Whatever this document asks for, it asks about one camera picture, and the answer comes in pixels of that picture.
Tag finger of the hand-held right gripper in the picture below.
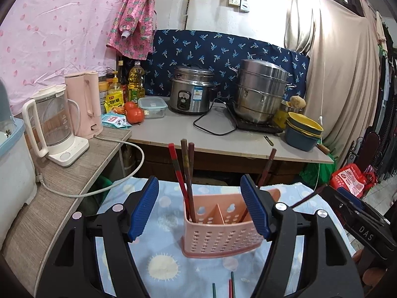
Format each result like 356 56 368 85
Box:
322 185 378 224
336 187 385 222

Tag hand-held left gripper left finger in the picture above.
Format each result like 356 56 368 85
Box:
35 175 160 298

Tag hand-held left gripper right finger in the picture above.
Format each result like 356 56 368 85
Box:
240 174 364 298

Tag pink perforated utensil basket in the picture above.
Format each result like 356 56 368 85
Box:
181 188 281 259

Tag brown chopstick gold label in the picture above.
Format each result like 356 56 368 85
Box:
181 139 194 221

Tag dark maroon chopstick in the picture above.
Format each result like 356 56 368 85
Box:
187 142 197 222

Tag red printed bag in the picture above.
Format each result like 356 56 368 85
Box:
329 163 378 198

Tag green plastic bag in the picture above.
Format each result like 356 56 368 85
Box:
299 153 337 190

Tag black metal chair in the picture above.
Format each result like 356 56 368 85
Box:
347 130 383 181

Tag blue printed tablecloth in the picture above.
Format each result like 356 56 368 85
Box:
93 176 356 298

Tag blue plastic basin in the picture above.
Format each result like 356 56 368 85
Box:
284 127 321 152

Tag black induction cooker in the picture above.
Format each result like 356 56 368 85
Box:
226 103 288 135

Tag blue bowl yellow inside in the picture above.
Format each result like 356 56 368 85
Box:
286 112 324 133

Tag teal snack packet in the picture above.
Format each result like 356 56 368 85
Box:
101 113 132 130

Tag clear plastic food container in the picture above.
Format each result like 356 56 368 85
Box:
138 97 167 119

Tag hanging dark clothes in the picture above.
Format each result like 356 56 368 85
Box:
362 9 397 193

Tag steel steamer pot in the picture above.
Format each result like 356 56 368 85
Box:
229 58 296 124

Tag yellow condiment bottle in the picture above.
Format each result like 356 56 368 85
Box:
105 79 125 114

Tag pink electric kettle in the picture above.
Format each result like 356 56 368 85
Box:
65 71 103 140

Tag orange lid jar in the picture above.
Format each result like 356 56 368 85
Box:
98 81 110 114

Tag white glass electric kettle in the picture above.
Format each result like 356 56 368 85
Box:
22 84 90 168

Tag steel rice cooker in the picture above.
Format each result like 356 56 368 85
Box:
169 65 218 115

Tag yellow cooking oil bottle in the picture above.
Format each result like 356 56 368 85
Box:
128 60 146 106

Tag beige curtain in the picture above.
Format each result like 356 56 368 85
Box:
284 0 388 169

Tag white dish drainer teal lid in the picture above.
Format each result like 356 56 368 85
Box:
0 77 38 246

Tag navy printed cloth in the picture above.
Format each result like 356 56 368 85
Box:
144 29 311 101

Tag pink pineapple print garment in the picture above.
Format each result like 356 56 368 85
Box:
106 0 161 61

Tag pink spotted sheet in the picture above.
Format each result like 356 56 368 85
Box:
0 0 156 117

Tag white power cable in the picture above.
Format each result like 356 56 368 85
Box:
35 134 145 199

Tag black power cable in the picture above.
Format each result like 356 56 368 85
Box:
194 99 238 136

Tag white hanging cord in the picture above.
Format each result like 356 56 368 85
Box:
313 0 325 126

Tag white wall socket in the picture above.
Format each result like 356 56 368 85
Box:
228 0 250 13

